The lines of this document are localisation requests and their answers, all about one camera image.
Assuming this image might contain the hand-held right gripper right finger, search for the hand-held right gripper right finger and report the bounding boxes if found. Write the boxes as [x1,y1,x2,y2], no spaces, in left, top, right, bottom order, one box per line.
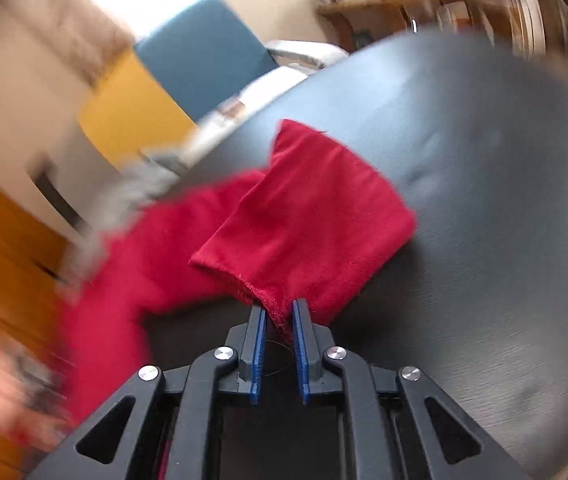
[291,298,530,480]

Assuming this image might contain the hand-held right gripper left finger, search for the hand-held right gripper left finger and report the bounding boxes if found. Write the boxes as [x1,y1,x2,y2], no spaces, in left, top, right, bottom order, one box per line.
[26,299,267,480]

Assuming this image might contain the red fleece pants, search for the red fleece pants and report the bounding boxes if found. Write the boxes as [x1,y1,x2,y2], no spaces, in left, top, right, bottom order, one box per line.
[56,119,417,431]

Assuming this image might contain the grey garment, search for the grey garment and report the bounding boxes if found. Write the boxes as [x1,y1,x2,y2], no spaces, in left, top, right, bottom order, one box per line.
[64,155,180,271]

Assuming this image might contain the white printed pillow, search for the white printed pillow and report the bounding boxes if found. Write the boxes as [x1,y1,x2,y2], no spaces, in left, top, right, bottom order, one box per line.
[184,65,315,161]

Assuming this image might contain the grey yellow blue armchair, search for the grey yellow blue armchair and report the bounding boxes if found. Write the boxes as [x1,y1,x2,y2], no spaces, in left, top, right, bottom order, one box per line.
[76,0,350,176]

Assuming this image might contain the wooden side table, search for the wooden side table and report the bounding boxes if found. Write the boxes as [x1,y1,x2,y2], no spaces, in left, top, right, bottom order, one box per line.
[314,0,470,36]

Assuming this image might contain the beige patterned curtain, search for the beige patterned curtain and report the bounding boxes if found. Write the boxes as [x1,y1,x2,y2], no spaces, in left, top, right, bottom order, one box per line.
[29,0,135,86]

